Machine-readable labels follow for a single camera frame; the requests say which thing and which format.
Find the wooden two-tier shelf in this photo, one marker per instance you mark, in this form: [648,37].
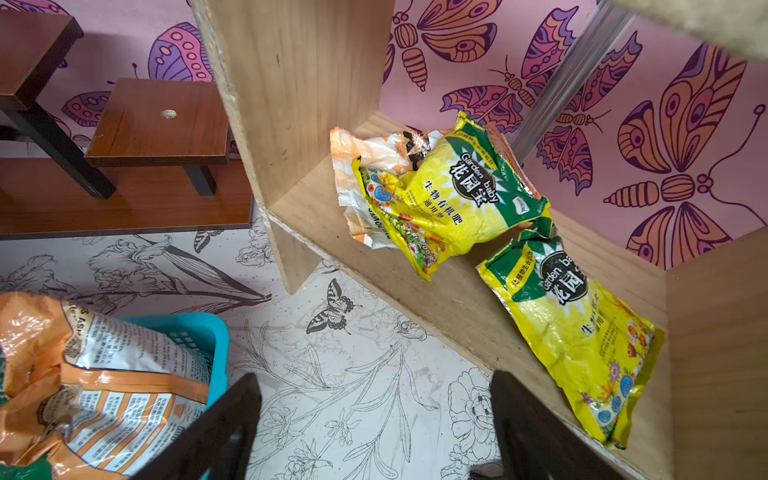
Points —
[290,71]

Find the teal plastic basket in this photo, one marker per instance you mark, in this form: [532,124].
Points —
[205,334]

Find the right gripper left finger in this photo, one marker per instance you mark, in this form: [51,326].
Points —
[218,444]

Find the brown stepped plant stand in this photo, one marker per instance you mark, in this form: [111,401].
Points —
[159,157]

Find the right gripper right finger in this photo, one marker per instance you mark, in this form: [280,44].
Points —
[534,443]

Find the orange white fertilizer bag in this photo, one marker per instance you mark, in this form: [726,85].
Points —
[97,396]

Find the orange white bag on shelf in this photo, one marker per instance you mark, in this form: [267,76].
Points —
[365,172]

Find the yellow fertilizer bag upper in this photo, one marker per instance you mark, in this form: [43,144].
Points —
[468,190]

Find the yellow fertilizer bag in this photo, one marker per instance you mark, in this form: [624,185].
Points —
[599,351]
[468,190]

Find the yellow fertilizer bag lower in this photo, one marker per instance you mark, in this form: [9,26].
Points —
[599,351]

